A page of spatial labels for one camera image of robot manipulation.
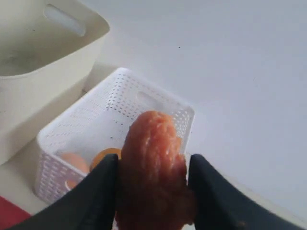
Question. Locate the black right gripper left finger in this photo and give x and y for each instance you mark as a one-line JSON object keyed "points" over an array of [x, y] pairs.
{"points": [[89, 206]]}

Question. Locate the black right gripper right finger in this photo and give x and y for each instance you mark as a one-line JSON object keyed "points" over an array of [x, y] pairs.
{"points": [[221, 206]]}

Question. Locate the brown egg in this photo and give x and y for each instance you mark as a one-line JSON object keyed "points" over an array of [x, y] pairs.
{"points": [[76, 161]]}

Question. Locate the yellow lemon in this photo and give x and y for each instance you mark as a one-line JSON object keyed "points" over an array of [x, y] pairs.
{"points": [[102, 154]]}

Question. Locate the orange fried chicken piece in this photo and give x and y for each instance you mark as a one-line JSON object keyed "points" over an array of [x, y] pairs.
{"points": [[152, 188]]}

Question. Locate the red tablecloth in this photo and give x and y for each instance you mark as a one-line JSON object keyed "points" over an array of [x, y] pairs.
{"points": [[10, 214]]}

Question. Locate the white perforated plastic basket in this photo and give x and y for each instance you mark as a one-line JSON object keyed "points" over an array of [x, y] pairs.
{"points": [[100, 120]]}

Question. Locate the cream plastic bin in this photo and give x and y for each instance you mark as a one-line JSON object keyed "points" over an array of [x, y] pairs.
{"points": [[47, 49]]}

